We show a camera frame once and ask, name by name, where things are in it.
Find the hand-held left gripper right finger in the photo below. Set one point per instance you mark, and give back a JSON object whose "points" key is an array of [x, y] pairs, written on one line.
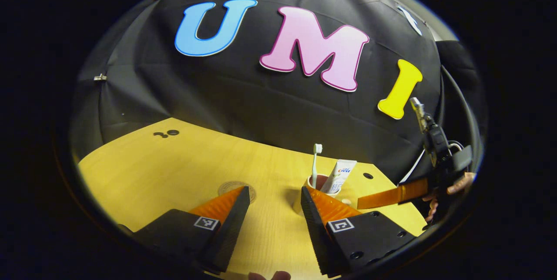
{"points": [[315, 232]]}

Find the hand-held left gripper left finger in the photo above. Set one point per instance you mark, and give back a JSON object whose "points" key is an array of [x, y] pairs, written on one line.
{"points": [[230, 232]]}

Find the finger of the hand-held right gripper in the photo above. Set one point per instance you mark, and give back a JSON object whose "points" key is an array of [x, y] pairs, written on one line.
{"points": [[391, 194]]}

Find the round cork coaster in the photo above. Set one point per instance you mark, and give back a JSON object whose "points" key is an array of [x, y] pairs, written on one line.
{"points": [[228, 186]]}

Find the beige cup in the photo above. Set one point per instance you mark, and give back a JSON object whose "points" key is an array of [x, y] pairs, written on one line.
{"points": [[322, 182]]}

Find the white toothpaste tube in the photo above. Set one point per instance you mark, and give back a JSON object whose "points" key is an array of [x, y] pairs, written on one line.
{"points": [[339, 178]]}

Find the pale green toothbrush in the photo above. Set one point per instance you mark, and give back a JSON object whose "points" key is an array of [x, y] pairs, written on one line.
{"points": [[314, 167]]}

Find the wooden desktop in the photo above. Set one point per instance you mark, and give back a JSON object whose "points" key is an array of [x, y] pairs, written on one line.
{"points": [[174, 175]]}

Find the black backdrop cloth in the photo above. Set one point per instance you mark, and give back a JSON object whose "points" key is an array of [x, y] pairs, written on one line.
{"points": [[243, 97]]}

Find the small silver clip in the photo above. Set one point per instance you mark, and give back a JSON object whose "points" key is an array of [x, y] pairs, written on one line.
{"points": [[100, 77]]}

